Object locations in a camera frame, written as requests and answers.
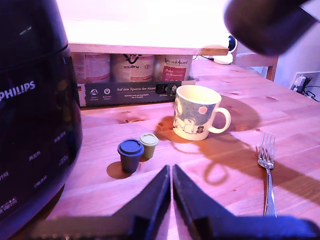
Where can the silver metal fork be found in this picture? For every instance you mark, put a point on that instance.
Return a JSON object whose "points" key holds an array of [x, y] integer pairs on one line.
{"points": [[267, 160]]}

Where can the white wall socket with plugs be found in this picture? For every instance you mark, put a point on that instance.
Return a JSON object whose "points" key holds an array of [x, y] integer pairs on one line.
{"points": [[301, 81]]}

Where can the black Philips rice cooker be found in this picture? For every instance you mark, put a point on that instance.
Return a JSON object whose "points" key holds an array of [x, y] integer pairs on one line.
{"points": [[32, 112]]}

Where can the small dark blue lidded cup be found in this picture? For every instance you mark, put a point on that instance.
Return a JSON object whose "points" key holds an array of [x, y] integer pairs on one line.
{"points": [[130, 157]]}

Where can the small green lidded cup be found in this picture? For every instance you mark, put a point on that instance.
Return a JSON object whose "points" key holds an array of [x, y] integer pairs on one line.
{"points": [[149, 147]]}

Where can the can with black logo label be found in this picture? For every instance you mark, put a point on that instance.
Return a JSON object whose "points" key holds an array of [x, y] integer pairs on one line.
{"points": [[132, 67]]}

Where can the dark rice cooker pot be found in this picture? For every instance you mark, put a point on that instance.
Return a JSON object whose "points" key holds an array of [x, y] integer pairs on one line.
{"points": [[265, 25]]}

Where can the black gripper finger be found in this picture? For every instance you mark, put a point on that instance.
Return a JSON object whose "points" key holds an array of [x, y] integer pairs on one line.
{"points": [[155, 200], [190, 202]]}

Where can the wooden shelf board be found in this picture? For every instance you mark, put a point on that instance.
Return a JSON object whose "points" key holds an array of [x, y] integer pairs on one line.
{"points": [[140, 37]]}

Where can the wooden chair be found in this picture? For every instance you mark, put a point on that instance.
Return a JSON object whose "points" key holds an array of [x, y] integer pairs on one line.
{"points": [[260, 62]]}

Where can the white round security camera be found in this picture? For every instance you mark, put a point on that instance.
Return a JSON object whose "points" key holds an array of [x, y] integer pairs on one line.
{"points": [[228, 50]]}

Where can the can with pink label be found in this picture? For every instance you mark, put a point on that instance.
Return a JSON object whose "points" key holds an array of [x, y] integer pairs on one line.
{"points": [[91, 67]]}

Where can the white mug with cartoon print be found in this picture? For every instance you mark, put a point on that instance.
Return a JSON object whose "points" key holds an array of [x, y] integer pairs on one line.
{"points": [[192, 115]]}

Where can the can with red label patch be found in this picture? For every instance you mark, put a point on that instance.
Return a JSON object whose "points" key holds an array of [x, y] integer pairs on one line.
{"points": [[173, 67]]}

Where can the cardboard tray with dark print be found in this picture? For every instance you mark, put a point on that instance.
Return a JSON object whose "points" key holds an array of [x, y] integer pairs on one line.
{"points": [[130, 93]]}

